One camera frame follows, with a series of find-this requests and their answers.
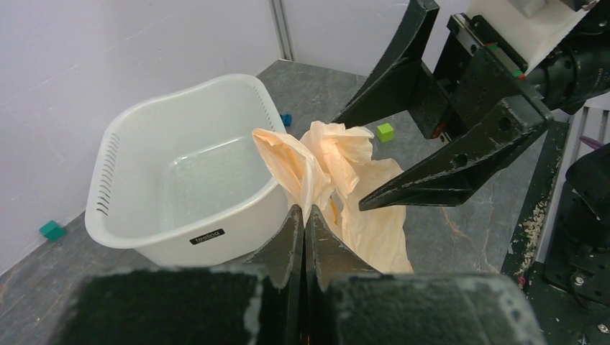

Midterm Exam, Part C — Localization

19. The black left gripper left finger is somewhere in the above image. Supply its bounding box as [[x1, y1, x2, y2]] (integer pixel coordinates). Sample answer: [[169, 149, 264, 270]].
[[50, 206, 304, 344]]

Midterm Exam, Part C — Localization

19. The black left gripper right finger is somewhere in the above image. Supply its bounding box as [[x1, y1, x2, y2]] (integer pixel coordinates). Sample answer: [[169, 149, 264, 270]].
[[304, 206, 545, 344]]

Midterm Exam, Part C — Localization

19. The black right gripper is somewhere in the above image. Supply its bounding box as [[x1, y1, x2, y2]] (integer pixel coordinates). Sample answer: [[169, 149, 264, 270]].
[[333, 1, 552, 211]]

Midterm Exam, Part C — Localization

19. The cream banana print plastic bag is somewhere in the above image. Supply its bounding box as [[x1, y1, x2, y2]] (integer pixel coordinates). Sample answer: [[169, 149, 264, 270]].
[[252, 121, 414, 273]]

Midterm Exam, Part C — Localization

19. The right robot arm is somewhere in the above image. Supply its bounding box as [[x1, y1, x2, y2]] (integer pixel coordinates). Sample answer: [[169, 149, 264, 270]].
[[337, 1, 609, 211]]

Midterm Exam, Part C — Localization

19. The green cube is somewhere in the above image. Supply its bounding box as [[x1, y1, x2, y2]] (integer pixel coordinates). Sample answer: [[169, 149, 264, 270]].
[[377, 123, 395, 142]]

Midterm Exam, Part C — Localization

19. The blue lego brick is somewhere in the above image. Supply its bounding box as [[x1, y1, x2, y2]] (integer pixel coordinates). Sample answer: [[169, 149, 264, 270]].
[[280, 114, 293, 127]]

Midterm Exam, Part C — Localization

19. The white plastic basin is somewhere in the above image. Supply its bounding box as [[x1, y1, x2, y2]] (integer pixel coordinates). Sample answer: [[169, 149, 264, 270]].
[[85, 74, 288, 267]]

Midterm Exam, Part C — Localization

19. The small teal cube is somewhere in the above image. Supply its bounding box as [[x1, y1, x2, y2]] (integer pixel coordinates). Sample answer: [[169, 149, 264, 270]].
[[39, 221, 66, 242]]

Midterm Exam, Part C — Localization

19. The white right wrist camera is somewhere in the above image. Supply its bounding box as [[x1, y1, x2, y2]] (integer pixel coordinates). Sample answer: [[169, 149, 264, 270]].
[[466, 0, 603, 75]]

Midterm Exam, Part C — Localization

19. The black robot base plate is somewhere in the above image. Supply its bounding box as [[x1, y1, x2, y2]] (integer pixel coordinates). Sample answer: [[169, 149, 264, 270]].
[[501, 109, 609, 344]]

